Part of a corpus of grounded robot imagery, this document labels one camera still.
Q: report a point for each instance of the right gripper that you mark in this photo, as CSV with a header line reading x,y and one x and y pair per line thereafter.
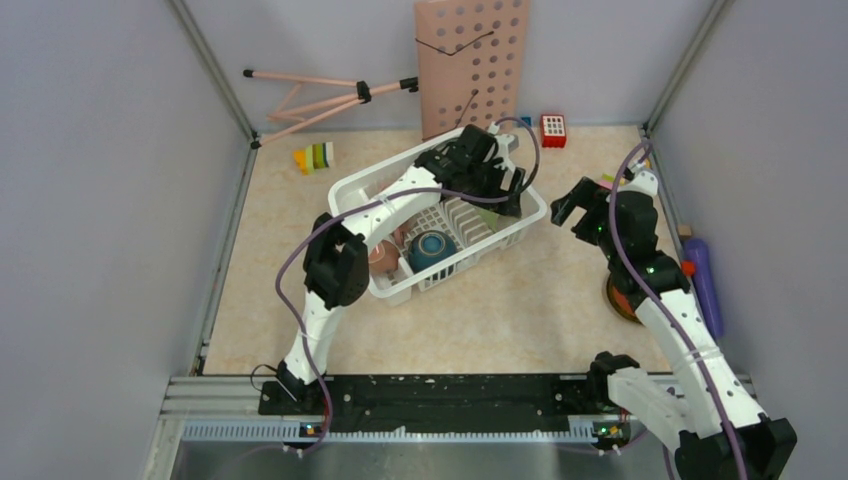
x,y
586,194

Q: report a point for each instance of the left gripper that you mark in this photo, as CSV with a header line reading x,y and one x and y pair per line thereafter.
x,y
496,168

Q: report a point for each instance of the white plastic dish rack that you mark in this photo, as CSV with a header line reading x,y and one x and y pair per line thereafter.
x,y
454,216

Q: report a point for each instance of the orange saucer plate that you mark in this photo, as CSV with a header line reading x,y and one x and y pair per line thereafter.
x,y
619,302

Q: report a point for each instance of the dark bowl beige inside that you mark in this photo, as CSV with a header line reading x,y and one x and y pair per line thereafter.
x,y
429,248

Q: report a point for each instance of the pink mug white inside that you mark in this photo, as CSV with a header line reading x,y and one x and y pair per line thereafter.
x,y
384,258

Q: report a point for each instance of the cream cup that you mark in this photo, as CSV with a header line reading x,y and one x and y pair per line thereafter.
x,y
489,218

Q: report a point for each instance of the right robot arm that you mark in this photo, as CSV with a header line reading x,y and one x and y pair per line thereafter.
x,y
716,430

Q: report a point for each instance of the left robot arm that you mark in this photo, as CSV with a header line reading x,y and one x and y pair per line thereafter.
x,y
336,266

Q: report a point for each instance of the small wooden cube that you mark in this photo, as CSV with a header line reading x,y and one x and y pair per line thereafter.
x,y
684,232

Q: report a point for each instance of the small red toy ball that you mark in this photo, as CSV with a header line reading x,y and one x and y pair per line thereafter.
x,y
688,268

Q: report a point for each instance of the red toy block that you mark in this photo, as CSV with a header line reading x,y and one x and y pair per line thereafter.
x,y
553,131

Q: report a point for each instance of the pink pegboard panel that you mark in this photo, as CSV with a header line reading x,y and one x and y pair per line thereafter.
x,y
470,59

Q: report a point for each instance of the striped toy block stack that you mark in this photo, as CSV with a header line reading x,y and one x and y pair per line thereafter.
x,y
314,157

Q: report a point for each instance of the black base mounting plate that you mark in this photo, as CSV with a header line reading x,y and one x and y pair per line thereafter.
x,y
566,394

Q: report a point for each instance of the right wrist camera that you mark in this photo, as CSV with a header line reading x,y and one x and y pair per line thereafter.
x,y
644,182

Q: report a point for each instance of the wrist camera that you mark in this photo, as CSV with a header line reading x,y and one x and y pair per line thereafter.
x,y
507,143
644,182

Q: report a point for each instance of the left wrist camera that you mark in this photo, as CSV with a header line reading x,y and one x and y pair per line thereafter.
x,y
507,143

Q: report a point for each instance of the purple toy handle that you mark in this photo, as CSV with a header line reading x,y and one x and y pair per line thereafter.
x,y
697,251

